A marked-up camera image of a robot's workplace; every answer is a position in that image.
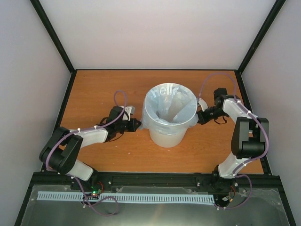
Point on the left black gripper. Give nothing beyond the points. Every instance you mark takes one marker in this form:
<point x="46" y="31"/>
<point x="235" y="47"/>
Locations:
<point x="133" y="128"/>

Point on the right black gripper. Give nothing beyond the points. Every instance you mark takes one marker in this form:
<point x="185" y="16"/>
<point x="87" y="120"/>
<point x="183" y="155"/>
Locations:
<point x="202" y="119"/>

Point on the translucent blue trash bag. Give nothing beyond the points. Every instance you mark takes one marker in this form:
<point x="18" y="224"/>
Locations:
<point x="169" y="108"/>

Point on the white plastic trash bin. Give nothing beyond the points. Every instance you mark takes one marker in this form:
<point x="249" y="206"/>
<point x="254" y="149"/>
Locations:
<point x="167" y="139"/>

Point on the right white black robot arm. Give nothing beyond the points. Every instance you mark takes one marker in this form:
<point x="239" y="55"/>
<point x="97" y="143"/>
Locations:
<point x="249" y="140"/>

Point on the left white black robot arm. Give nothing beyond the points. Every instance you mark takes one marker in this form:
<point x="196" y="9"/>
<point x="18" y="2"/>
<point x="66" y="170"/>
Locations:
<point x="60" y="154"/>

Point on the green lit circuit board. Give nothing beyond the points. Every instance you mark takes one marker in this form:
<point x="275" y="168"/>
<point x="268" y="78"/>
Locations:
<point x="97" y="189"/>

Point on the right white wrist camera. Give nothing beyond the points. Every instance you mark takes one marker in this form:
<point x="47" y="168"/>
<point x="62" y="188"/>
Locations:
<point x="202" y="104"/>

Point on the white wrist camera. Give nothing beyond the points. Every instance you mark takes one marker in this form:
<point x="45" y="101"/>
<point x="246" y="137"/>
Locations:
<point x="202" y="104"/>
<point x="129" y="110"/>

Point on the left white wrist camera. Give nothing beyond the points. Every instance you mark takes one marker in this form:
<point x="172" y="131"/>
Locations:
<point x="129" y="110"/>

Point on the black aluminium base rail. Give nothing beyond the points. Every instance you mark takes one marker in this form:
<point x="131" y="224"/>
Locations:
<point x="196" y="182"/>

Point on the grey metal base plate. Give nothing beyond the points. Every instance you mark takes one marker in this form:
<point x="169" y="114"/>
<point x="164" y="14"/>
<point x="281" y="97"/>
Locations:
<point x="260" y="207"/>

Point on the light blue slotted cable duct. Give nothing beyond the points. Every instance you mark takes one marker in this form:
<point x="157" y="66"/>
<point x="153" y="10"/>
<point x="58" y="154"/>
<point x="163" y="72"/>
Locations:
<point x="204" y="199"/>

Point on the right black frame post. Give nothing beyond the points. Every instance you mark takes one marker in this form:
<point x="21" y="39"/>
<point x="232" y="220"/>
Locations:
<point x="261" y="34"/>

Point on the black frame post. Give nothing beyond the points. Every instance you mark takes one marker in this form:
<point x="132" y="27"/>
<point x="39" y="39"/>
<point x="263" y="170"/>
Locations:
<point x="261" y="34"/>
<point x="52" y="33"/>

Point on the left black frame post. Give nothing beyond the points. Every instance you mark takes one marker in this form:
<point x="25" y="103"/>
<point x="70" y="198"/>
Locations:
<point x="52" y="33"/>

